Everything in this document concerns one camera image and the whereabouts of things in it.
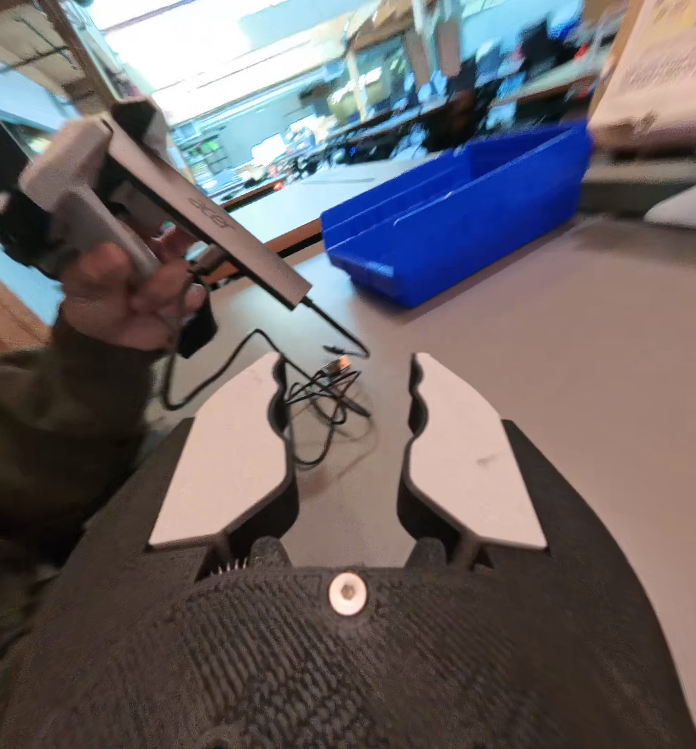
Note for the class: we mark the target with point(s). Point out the blue plastic bin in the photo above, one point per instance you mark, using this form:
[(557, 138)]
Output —
[(471, 234)]

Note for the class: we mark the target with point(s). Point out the person's left hand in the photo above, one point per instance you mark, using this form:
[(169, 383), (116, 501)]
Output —
[(120, 304)]

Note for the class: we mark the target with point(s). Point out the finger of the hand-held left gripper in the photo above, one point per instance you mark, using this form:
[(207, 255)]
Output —
[(67, 158), (158, 140)]

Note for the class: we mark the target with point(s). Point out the white table with wooden edge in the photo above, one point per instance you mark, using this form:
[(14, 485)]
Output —
[(336, 187)]

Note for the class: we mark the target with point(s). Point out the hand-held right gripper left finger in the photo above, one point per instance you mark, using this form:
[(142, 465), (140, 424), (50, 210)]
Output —
[(225, 468)]

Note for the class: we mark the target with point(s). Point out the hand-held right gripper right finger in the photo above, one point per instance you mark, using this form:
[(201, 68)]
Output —
[(471, 468)]

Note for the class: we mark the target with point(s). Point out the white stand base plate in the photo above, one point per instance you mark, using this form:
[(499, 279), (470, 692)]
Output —
[(693, 205)]

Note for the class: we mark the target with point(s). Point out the silver usb hub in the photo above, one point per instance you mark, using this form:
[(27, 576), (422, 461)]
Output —
[(225, 234)]

